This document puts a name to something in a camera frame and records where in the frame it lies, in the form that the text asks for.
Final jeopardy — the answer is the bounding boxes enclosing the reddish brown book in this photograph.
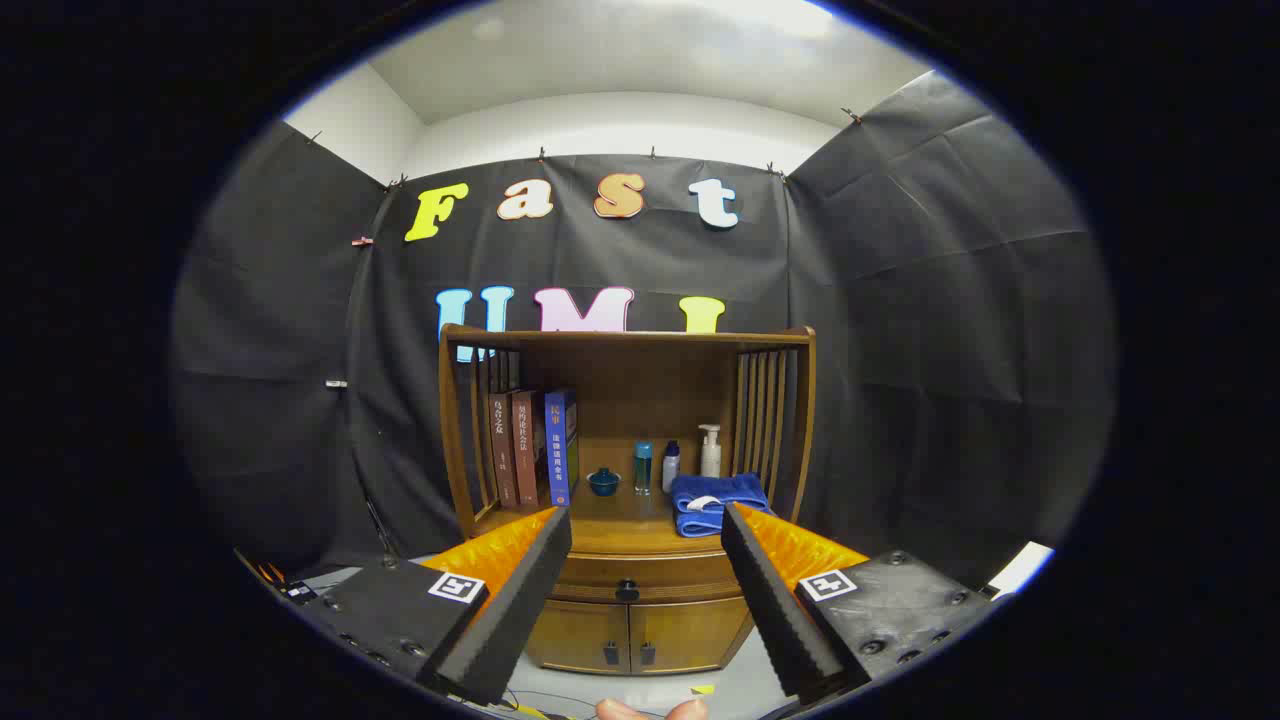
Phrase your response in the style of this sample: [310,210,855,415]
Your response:
[510,389,549,508]

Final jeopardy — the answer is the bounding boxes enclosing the wooden drawer with black knob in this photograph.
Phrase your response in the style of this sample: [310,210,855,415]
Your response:
[550,550,746,605]

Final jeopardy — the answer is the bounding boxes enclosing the folded blue towel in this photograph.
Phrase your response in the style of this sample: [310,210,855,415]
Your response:
[669,472,773,539]

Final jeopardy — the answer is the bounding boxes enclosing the wooden cabinet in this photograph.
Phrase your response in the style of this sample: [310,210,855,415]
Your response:
[438,323,817,676]

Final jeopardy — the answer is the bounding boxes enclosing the wooden countertop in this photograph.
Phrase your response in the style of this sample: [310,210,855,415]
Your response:
[475,480,791,557]

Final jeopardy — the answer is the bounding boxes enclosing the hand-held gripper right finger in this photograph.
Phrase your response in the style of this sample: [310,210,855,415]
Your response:
[720,502,1001,706]

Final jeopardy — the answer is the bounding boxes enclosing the thick blue book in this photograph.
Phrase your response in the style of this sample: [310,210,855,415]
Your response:
[544,388,580,507]

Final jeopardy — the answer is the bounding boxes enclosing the dark brown book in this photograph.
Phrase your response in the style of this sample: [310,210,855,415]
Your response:
[488,392,519,509]

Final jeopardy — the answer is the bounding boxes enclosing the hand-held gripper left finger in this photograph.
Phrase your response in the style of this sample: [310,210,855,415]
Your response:
[300,505,573,706]

